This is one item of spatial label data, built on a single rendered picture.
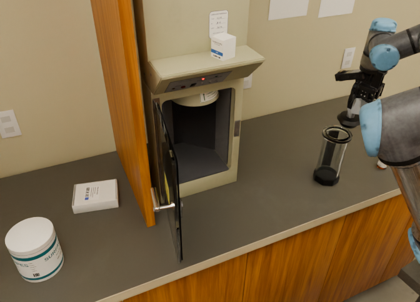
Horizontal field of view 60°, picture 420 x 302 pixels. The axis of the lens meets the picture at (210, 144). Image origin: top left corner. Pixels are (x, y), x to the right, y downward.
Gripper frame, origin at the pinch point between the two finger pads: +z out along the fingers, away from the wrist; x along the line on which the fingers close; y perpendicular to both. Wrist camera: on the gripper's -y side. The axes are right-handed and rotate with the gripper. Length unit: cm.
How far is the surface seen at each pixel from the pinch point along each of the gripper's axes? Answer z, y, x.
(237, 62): -30, -19, -44
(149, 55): -33, -37, -61
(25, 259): 10, -34, -113
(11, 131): 7, -91, -93
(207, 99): -12, -31, -44
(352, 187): 28.6, 11.0, -5.7
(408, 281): 27, 44, -30
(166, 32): -38, -35, -56
